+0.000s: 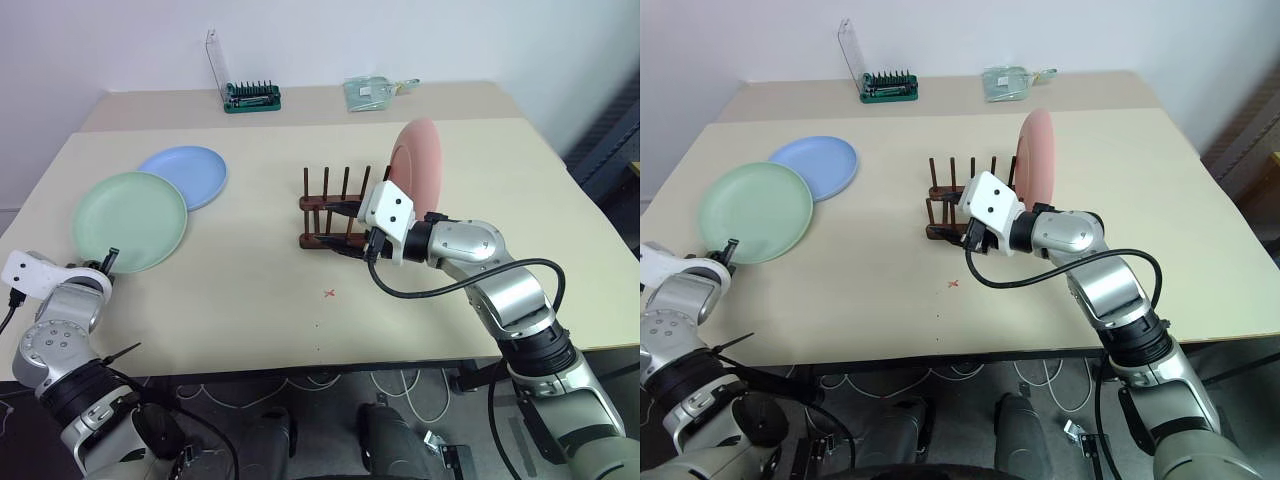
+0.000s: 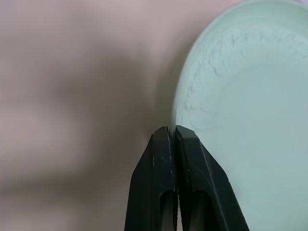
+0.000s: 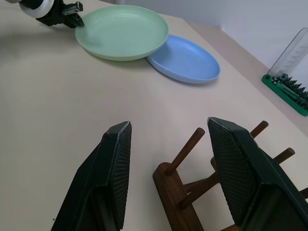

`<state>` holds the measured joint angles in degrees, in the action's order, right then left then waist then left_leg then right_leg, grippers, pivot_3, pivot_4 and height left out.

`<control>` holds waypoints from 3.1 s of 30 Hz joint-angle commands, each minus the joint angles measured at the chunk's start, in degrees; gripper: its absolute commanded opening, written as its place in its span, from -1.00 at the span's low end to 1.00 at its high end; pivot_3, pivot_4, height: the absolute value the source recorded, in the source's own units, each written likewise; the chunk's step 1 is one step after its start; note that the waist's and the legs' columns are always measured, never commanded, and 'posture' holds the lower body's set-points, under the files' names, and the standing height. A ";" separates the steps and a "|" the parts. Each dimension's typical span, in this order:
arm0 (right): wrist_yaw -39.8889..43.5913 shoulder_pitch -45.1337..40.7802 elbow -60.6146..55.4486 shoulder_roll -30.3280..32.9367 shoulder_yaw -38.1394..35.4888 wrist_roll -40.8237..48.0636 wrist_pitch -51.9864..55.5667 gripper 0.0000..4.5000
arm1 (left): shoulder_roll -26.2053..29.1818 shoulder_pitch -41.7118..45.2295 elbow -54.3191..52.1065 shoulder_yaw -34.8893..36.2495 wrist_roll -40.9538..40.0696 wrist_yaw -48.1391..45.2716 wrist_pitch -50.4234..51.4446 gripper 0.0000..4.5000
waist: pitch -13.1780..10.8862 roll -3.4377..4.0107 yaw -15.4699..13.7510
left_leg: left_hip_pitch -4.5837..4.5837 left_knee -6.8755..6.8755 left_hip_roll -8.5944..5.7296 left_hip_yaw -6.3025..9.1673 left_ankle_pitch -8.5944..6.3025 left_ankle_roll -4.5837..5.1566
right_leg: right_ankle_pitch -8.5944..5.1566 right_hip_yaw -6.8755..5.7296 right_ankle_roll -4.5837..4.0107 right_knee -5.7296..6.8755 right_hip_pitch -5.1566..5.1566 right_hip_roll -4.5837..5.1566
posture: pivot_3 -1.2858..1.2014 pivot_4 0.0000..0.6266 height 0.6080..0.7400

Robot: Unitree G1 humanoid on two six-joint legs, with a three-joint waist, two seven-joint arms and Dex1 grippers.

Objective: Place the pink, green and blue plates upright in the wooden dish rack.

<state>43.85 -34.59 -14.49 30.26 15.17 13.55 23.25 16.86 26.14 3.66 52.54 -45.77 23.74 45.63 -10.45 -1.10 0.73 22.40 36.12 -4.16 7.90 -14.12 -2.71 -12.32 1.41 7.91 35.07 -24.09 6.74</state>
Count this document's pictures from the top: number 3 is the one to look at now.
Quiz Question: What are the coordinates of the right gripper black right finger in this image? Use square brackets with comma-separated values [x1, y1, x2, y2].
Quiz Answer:
[207, 116, 308, 231]

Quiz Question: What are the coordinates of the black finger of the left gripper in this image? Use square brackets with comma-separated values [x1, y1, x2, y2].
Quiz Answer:
[62, 1, 84, 16]
[63, 13, 85, 29]

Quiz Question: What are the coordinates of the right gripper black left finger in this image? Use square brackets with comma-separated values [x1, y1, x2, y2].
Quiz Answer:
[50, 121, 132, 231]

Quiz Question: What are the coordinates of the wooden dish rack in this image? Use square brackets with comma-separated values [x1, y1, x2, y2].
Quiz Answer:
[153, 120, 308, 231]

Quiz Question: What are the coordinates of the green plate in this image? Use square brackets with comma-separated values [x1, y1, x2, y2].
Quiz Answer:
[75, 5, 169, 61]

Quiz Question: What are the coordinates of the green screwdriver bit set case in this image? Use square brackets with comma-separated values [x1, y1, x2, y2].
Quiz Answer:
[261, 27, 308, 116]

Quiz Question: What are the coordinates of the blue plate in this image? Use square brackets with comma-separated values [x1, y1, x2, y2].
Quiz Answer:
[146, 34, 221, 85]

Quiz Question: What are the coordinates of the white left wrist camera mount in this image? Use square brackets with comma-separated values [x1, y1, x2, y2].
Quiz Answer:
[18, 0, 55, 19]

